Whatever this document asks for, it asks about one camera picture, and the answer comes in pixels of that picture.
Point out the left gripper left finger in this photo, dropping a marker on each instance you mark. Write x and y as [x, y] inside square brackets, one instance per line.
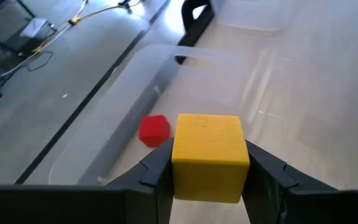
[154, 186]

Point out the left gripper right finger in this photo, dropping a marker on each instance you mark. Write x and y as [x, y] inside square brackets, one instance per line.
[266, 186]

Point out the red cube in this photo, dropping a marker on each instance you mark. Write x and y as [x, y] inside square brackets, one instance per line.
[154, 130]

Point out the yellow cube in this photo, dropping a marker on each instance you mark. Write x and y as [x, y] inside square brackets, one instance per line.
[210, 155]

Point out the glossy white table sheet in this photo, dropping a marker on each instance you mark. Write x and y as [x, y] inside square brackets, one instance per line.
[322, 93]

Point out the black clamp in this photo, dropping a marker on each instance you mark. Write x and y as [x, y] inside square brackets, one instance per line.
[194, 12]

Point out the white box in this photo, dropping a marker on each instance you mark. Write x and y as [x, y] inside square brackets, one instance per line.
[33, 27]

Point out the black aluminium table frame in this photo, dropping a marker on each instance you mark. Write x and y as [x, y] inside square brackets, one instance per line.
[194, 36]

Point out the black floor stand frame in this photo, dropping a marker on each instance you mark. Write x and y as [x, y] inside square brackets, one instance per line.
[11, 46]

